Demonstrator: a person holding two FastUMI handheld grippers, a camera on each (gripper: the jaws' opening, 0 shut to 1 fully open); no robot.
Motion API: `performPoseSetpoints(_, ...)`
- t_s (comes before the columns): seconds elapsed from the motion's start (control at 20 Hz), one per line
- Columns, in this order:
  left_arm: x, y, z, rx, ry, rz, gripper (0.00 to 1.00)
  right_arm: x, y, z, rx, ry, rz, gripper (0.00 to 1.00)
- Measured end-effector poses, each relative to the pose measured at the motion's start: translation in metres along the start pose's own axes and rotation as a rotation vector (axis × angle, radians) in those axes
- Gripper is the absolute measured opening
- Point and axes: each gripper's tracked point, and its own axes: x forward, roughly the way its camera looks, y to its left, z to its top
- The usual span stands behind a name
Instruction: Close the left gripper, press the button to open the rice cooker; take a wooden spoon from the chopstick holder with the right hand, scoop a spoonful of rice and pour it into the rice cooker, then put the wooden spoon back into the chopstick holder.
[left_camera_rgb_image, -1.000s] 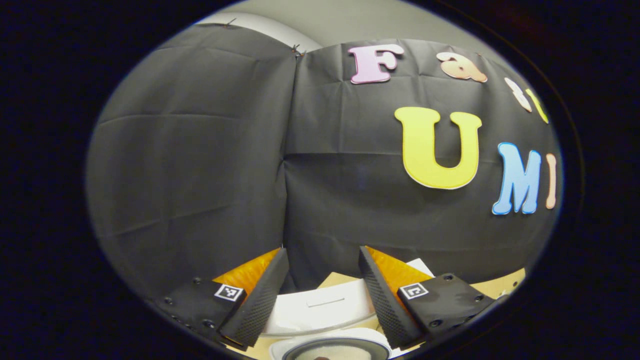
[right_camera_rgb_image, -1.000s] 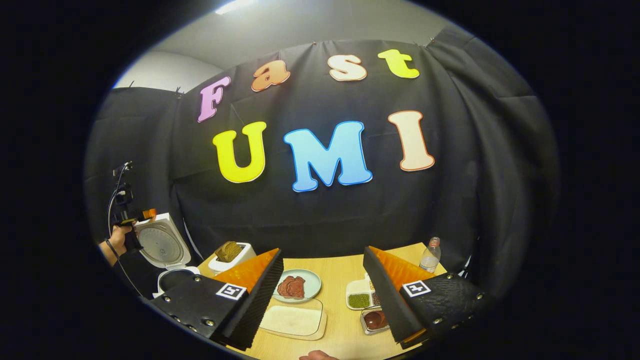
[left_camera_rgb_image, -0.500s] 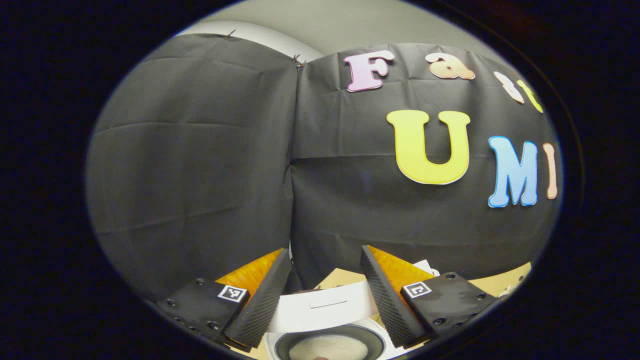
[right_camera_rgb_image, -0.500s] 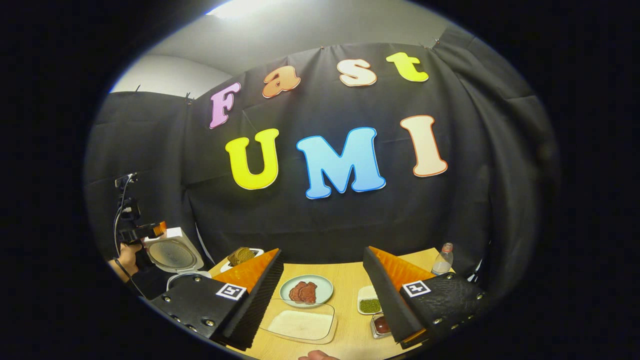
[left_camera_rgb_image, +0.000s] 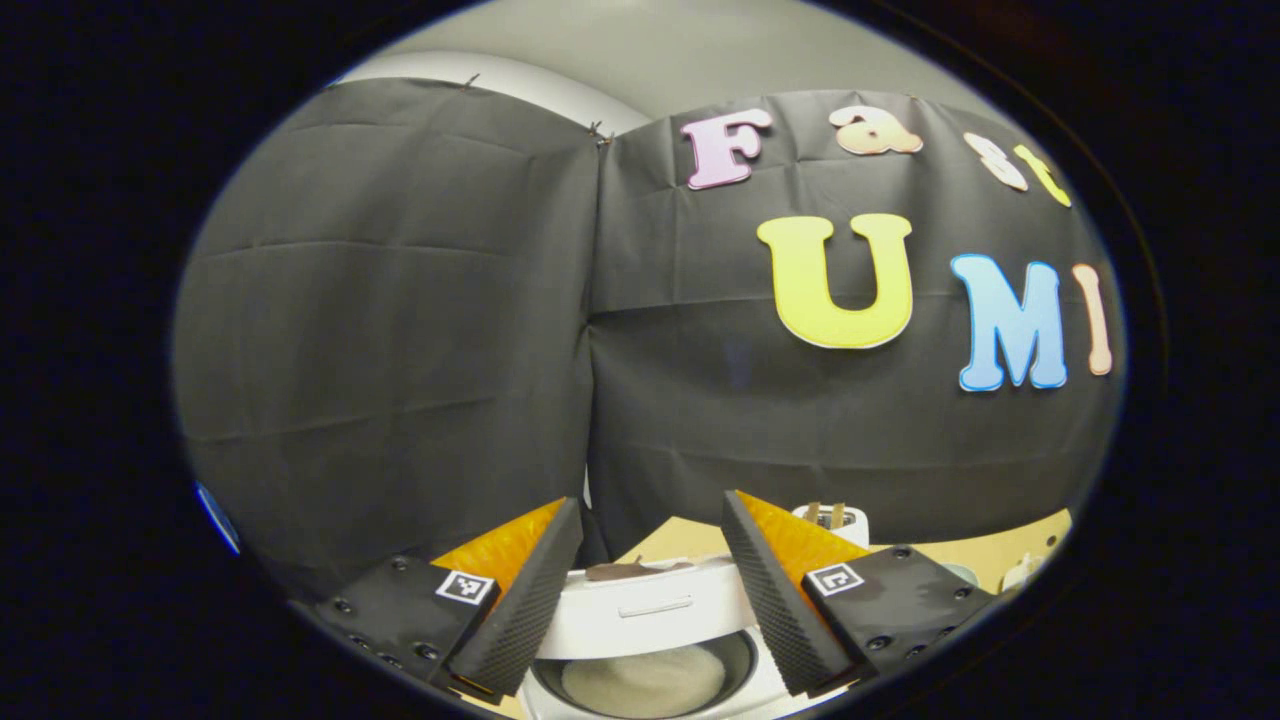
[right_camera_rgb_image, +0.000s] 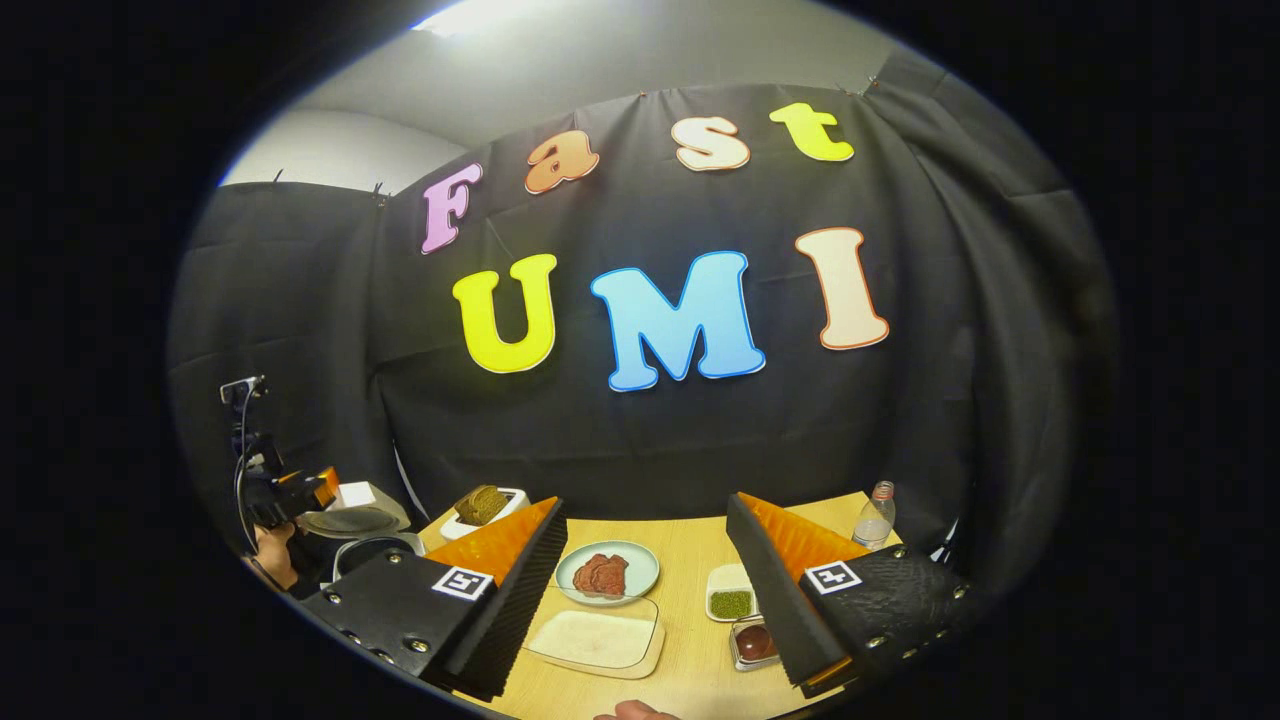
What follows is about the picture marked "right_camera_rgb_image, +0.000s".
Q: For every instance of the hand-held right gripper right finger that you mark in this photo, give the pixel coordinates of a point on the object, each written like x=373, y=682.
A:
x=780, y=600

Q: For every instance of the black backdrop cloth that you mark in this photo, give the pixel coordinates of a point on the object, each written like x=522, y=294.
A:
x=600, y=440

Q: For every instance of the clear plastic bottle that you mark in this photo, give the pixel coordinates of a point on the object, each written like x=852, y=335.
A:
x=875, y=525

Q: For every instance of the red meat slices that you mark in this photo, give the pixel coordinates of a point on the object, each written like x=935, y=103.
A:
x=600, y=576

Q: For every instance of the white rice cooker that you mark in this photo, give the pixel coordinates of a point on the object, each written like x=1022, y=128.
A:
x=355, y=522

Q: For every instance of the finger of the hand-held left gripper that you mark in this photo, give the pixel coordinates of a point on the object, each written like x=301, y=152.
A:
x=315, y=488

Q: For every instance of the white dish of green beans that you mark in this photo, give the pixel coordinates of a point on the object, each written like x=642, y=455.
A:
x=732, y=604

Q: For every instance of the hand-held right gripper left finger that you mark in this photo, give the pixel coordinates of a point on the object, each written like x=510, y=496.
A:
x=510, y=610

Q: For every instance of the clear dish of rice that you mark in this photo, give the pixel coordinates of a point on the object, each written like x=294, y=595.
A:
x=595, y=640

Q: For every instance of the white chopstick holder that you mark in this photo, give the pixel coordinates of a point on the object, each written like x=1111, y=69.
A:
x=452, y=525

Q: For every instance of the pale blue plate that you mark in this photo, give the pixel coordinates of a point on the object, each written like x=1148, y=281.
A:
x=645, y=570

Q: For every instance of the large ceiling light panel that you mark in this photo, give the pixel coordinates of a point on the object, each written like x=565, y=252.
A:
x=480, y=14

